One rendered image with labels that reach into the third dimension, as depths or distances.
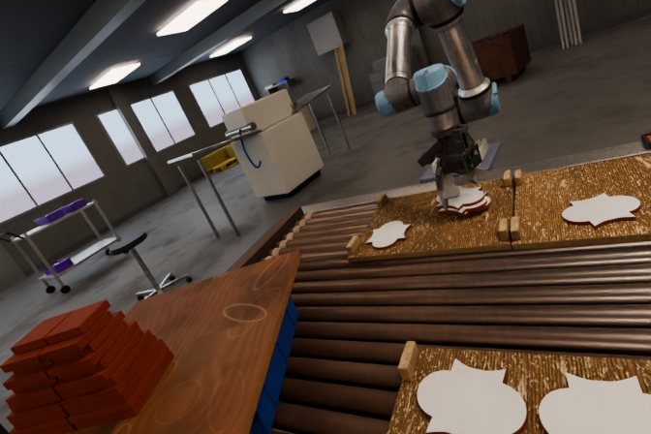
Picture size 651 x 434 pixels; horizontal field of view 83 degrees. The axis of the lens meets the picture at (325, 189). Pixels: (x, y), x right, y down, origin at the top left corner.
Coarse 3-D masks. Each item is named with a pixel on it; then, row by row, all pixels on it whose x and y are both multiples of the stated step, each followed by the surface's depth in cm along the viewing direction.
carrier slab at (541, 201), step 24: (576, 168) 96; (600, 168) 92; (624, 168) 88; (648, 168) 84; (528, 192) 95; (552, 192) 90; (576, 192) 86; (600, 192) 83; (624, 192) 79; (648, 192) 76; (528, 216) 85; (552, 216) 81; (648, 216) 70; (528, 240) 77; (552, 240) 74; (576, 240) 72; (600, 240) 70; (624, 240) 68
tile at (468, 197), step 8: (464, 192) 100; (472, 192) 98; (480, 192) 96; (440, 200) 102; (448, 200) 100; (456, 200) 98; (464, 200) 96; (472, 200) 94; (480, 200) 94; (456, 208) 94
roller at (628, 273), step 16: (480, 272) 77; (496, 272) 74; (512, 272) 73; (528, 272) 71; (544, 272) 69; (560, 272) 68; (576, 272) 66; (592, 272) 65; (608, 272) 64; (624, 272) 62; (640, 272) 61; (304, 288) 99; (320, 288) 96; (336, 288) 93; (352, 288) 91; (368, 288) 88; (384, 288) 86; (400, 288) 84; (416, 288) 82; (432, 288) 80; (448, 288) 78; (464, 288) 76; (480, 288) 75
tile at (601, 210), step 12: (576, 204) 80; (588, 204) 79; (600, 204) 77; (612, 204) 75; (624, 204) 74; (636, 204) 72; (564, 216) 78; (576, 216) 76; (588, 216) 75; (600, 216) 74; (612, 216) 72; (624, 216) 71
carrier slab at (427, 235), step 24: (432, 192) 118; (504, 192) 100; (384, 216) 115; (408, 216) 109; (432, 216) 103; (456, 216) 98; (480, 216) 93; (504, 216) 89; (360, 240) 107; (408, 240) 96; (432, 240) 92; (456, 240) 87; (480, 240) 84; (504, 240) 80
